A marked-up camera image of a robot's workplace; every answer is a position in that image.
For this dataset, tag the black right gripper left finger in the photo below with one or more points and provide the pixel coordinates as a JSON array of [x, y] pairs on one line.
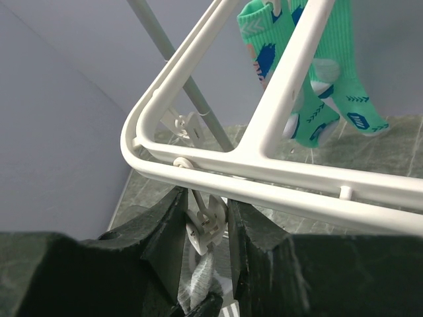
[[132, 270]]

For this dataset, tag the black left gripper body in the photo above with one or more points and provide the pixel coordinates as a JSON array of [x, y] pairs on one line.
[[209, 307]]

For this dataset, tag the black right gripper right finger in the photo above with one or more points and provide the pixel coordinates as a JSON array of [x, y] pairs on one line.
[[276, 273]]

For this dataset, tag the grey striped sock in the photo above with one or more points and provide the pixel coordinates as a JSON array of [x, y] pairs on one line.
[[202, 275]]

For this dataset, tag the white clip sock hanger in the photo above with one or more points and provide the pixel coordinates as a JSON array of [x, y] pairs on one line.
[[365, 201]]

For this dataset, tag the white hanger clip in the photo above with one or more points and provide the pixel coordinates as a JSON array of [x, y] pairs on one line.
[[187, 127], [208, 224]]

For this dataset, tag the silver white drying rack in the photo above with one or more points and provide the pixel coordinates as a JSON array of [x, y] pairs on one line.
[[174, 87]]

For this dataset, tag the teal patterned sock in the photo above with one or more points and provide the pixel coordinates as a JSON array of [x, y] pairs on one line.
[[333, 72], [281, 52]]

